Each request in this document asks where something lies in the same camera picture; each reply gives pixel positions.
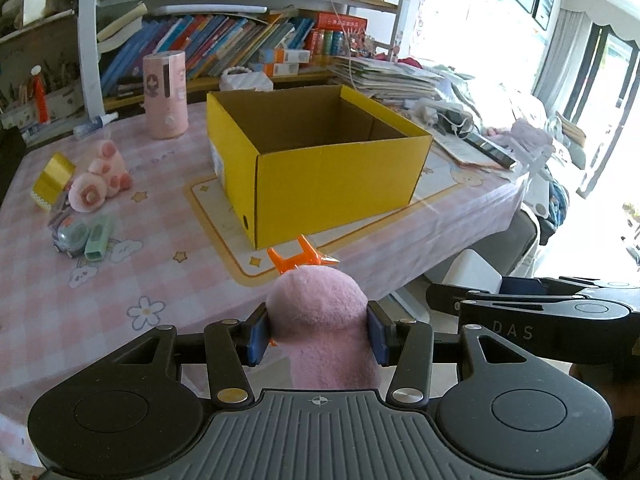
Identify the pink fluffy plush toy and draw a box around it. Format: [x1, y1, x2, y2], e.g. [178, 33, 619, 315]
[266, 235, 380, 390]

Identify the green correction tape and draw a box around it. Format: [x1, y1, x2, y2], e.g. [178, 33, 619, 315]
[85, 214, 114, 262]

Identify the grey toy car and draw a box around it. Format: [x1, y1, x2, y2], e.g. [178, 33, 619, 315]
[48, 209, 90, 258]

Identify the pink pig plush toy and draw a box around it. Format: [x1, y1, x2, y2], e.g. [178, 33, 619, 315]
[68, 140, 132, 214]

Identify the gold tape roll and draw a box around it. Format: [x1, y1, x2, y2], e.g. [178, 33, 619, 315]
[30, 152, 75, 211]

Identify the white charger cube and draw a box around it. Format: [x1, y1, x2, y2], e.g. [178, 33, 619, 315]
[442, 249, 502, 294]

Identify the pink checkered tablecloth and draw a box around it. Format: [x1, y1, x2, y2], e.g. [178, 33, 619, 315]
[1, 104, 525, 465]

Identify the yellow cardboard box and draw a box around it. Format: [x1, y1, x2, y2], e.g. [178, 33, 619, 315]
[206, 84, 433, 249]

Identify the stack of papers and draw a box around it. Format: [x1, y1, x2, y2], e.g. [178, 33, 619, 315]
[328, 56, 445, 103]

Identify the white quilted handbag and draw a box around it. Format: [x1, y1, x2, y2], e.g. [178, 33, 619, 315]
[219, 66, 273, 92]

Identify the blue spray bottle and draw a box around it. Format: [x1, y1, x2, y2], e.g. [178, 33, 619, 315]
[73, 112, 118, 140]

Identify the pink humidifier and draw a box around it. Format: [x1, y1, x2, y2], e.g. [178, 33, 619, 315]
[143, 50, 189, 140]

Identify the row of leaning books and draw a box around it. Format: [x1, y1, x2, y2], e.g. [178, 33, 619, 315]
[98, 10, 316, 96]

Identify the red tassel ornament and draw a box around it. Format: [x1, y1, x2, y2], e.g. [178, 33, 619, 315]
[30, 65, 50, 125]

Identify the white bookshelf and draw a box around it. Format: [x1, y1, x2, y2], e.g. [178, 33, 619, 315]
[1, 0, 408, 142]

